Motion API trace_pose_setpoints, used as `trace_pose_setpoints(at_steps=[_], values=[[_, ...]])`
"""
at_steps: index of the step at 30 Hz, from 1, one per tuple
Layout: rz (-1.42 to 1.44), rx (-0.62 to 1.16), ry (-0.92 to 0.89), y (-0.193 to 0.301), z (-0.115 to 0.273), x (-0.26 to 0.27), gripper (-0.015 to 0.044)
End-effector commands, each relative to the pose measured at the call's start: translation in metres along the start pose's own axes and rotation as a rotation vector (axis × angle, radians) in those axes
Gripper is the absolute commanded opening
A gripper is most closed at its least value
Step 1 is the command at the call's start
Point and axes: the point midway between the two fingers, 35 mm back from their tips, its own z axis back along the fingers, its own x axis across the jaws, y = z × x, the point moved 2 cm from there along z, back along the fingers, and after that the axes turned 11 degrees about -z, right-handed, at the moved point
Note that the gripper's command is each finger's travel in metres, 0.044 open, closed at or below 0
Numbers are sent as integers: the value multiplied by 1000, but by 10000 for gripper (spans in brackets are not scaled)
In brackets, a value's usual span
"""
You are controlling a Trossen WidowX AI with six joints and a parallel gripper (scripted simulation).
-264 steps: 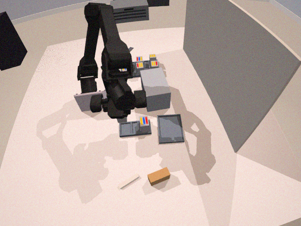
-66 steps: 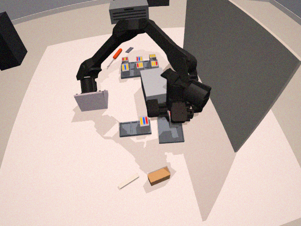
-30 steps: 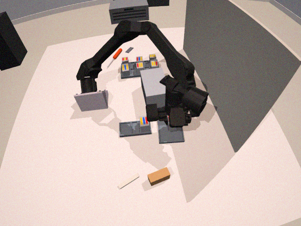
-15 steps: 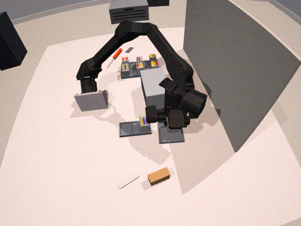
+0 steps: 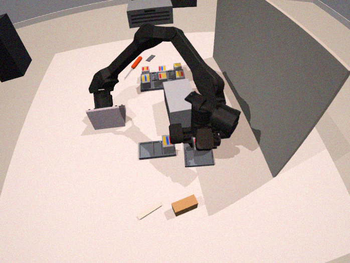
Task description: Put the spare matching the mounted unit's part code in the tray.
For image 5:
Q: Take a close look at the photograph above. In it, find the tan rectangular block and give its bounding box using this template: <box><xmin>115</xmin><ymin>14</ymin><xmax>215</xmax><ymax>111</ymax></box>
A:
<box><xmin>171</xmin><ymin>194</ymin><xmax>198</xmax><ymax>217</ymax></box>

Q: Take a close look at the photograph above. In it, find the orange-handled screwdriver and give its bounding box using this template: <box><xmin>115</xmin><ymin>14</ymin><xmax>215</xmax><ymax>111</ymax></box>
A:
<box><xmin>125</xmin><ymin>56</ymin><xmax>142</xmax><ymax>78</ymax></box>

